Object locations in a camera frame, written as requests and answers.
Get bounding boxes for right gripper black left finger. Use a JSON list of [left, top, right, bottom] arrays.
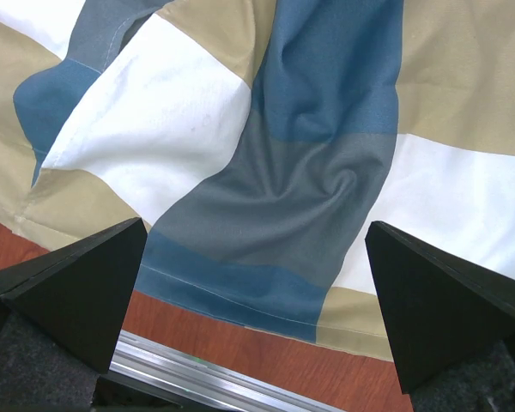
[[0, 218, 148, 373]]

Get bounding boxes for aluminium front rail frame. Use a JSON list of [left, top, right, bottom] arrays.
[[105, 330, 336, 412]]

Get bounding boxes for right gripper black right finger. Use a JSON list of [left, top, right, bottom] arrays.
[[366, 221, 515, 393]]

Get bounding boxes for blue beige white patchwork pillowcase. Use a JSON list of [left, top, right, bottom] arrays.
[[0, 1, 515, 360]]

